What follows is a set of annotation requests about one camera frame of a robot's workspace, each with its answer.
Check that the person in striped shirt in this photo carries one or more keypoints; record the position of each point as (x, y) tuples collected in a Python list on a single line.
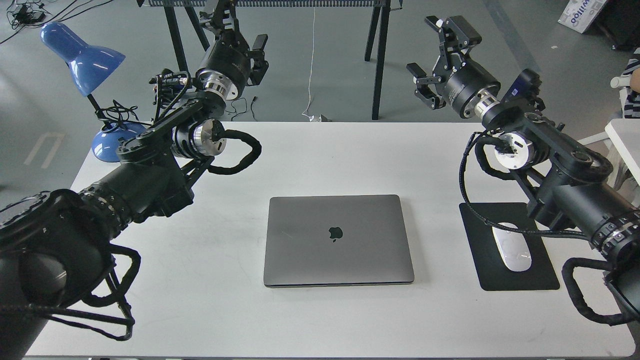
[(628, 85)]

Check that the grey laptop computer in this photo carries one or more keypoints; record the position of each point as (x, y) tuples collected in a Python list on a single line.
[(342, 240)]

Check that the blue desk lamp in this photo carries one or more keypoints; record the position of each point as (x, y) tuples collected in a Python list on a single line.
[(90, 66)]

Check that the black mouse pad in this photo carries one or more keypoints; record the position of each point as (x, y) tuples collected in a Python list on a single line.
[(493, 274)]

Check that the white cardboard box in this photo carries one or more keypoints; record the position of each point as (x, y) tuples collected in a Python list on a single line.
[(578, 15)]

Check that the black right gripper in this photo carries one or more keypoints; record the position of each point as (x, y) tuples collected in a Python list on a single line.
[(456, 39)]

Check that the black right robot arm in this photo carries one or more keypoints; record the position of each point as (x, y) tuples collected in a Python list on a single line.
[(565, 182)]

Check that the white computer mouse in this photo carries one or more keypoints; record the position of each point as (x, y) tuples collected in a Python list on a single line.
[(513, 249)]

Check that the white side table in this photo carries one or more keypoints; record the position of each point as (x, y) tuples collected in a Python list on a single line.
[(625, 136)]

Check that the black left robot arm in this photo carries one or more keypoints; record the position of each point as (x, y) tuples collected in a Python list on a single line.
[(58, 260)]

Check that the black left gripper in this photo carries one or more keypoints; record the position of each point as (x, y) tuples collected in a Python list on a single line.
[(226, 67)]

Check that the black trestle table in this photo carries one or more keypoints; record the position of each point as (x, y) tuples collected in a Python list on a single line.
[(326, 57)]

